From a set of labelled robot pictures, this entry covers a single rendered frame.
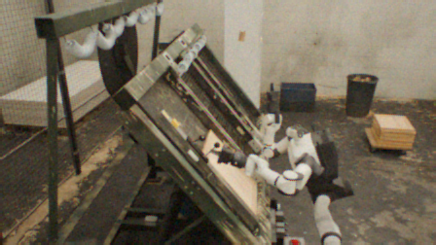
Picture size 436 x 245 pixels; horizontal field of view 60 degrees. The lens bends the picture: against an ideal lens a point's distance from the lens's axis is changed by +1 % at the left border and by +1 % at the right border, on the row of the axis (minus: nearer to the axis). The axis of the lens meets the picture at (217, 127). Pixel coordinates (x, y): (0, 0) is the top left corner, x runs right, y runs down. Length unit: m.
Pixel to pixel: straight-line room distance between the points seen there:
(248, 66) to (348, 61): 2.27
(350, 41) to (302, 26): 0.94
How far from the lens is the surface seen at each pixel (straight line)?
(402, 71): 7.97
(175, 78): 2.63
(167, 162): 2.04
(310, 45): 7.58
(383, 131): 5.52
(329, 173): 2.56
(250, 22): 6.11
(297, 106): 6.80
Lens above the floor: 2.44
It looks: 24 degrees down
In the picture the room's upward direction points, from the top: straight up
